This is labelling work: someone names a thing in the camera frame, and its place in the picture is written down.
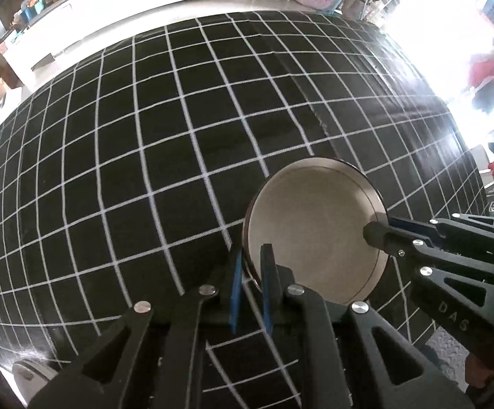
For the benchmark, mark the small white plate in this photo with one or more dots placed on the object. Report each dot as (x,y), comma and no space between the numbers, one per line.
(31,376)

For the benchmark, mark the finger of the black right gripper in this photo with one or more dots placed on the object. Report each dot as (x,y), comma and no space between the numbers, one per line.
(468,235)
(418,254)

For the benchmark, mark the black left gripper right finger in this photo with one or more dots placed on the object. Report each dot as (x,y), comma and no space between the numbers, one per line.
(350,356)

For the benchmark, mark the black white grid tablecloth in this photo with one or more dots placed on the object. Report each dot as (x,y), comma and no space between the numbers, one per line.
(127,177)

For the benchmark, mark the white low cabinet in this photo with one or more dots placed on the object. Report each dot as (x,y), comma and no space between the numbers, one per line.
(68,21)

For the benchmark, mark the person's right hand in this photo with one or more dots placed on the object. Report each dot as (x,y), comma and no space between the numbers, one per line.
(480,380)

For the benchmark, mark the floral patterned ceramic bowl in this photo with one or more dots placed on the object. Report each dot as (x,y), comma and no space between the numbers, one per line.
(313,213)

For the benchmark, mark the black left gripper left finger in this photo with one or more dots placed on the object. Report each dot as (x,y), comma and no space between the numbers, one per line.
(146,360)

